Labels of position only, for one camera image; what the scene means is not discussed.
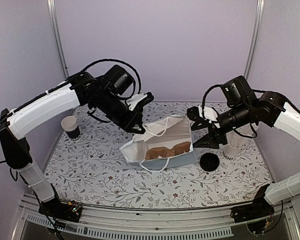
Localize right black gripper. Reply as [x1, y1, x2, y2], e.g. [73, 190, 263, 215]
[190, 101, 253, 149]

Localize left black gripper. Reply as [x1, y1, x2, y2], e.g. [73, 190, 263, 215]
[93, 89, 146, 134]

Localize brown cardboard cup carrier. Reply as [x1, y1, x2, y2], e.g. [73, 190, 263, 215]
[145, 141, 191, 161]

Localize white paper bag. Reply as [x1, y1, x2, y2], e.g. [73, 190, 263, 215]
[120, 115, 196, 173]

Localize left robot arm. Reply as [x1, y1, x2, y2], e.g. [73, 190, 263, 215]
[0, 60, 154, 217]

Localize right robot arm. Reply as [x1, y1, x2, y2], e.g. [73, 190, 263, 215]
[186, 75, 300, 218]

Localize stack of black lids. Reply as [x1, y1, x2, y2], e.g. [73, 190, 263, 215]
[199, 152, 220, 172]

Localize white cup holding straws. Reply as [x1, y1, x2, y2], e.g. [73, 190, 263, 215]
[222, 144, 241, 161]

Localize floral table mat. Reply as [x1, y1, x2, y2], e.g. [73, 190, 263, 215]
[44, 107, 272, 209]

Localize stack of black cups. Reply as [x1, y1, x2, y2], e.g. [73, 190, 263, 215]
[60, 115, 81, 140]

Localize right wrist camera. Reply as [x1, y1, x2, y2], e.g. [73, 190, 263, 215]
[186, 106, 220, 126]

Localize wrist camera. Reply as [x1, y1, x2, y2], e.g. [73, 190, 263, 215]
[186, 106, 220, 126]
[125, 92, 154, 111]

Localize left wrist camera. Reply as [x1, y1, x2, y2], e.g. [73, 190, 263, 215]
[125, 92, 154, 111]

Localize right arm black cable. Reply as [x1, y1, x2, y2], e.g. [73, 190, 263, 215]
[201, 84, 225, 118]

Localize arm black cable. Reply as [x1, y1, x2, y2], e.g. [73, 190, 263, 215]
[201, 84, 225, 118]
[81, 58, 142, 101]

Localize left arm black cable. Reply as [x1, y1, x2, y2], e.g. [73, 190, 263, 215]
[81, 58, 142, 101]

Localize front aluminium rail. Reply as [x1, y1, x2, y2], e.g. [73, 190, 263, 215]
[12, 194, 300, 240]

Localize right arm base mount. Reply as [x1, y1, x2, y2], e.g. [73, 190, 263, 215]
[230, 202, 275, 235]

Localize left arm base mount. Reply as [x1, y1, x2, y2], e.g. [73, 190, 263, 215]
[38, 198, 83, 223]

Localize right aluminium frame post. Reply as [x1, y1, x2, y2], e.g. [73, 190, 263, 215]
[244, 0, 265, 79]

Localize aluminium frame post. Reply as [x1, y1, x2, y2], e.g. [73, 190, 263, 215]
[46, 0, 69, 79]
[244, 0, 265, 79]

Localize left aluminium frame post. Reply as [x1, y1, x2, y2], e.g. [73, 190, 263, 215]
[46, 0, 69, 79]

